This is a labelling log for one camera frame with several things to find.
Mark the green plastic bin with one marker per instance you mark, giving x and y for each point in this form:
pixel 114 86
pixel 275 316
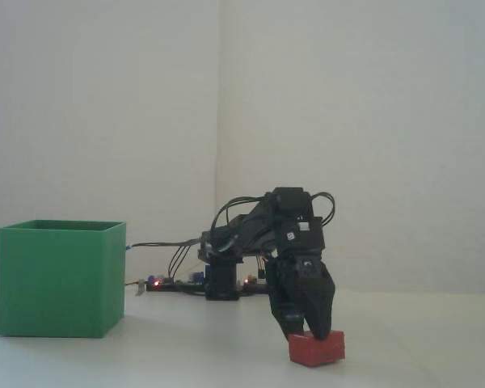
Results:
pixel 52 283

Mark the blue circuit board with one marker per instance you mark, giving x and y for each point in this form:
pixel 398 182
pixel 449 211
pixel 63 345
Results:
pixel 186 279

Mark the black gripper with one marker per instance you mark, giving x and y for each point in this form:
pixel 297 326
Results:
pixel 303 242

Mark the red block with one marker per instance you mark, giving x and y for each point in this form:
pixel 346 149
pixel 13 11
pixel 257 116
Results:
pixel 313 353

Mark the grey tape strip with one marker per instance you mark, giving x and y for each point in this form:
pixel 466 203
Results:
pixel 140 289

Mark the circuit board with jumper sockets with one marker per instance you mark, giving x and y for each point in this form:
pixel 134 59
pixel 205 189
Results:
pixel 252 283

